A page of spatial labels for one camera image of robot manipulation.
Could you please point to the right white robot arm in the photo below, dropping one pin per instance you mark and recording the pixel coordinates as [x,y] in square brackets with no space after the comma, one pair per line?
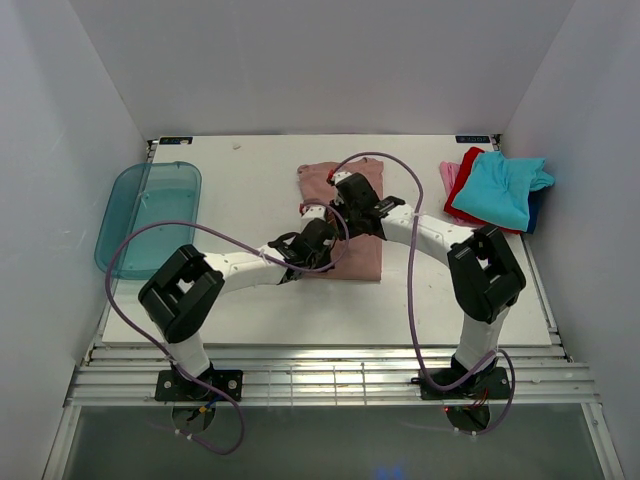
[486,277]

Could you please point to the dark blue folded t shirt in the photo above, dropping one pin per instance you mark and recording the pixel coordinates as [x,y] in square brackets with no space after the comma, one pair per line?
[535,199]

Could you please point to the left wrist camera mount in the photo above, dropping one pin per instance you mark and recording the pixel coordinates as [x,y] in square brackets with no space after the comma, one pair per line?
[310,212]

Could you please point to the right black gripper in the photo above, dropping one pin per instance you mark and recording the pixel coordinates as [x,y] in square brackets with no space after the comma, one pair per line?
[338,204]

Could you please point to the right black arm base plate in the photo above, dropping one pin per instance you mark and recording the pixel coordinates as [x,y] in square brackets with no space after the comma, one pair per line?
[489,386]

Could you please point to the dusty pink t shirt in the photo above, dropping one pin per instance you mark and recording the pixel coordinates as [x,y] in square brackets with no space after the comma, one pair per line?
[363,259]

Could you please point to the red folded t shirt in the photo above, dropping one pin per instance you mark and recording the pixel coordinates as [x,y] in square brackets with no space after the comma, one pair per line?
[493,191]

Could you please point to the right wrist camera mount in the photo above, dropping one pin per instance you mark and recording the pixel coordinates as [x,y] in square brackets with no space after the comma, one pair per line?
[335,177]

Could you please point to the aluminium rail frame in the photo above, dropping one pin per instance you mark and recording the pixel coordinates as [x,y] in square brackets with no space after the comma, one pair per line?
[122,375]

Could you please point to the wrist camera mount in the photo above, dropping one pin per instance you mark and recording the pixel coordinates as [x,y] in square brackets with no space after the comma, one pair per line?
[310,212]
[335,177]

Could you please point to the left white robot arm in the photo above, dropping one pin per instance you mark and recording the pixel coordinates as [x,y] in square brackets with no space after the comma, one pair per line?
[180,295]

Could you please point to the light pink folded t shirt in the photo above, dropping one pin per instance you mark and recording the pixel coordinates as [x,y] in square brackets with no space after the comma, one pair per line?
[449,172]

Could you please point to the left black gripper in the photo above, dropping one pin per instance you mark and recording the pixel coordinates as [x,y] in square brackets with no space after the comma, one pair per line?
[326,262]

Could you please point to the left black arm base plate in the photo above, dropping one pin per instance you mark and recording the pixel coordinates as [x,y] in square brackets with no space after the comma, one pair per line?
[172,386]

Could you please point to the teal plastic tray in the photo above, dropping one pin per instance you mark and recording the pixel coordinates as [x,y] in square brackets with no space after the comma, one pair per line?
[141,195]

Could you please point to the cyan folded t shirt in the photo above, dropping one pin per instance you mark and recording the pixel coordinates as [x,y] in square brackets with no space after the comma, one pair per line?
[535,177]

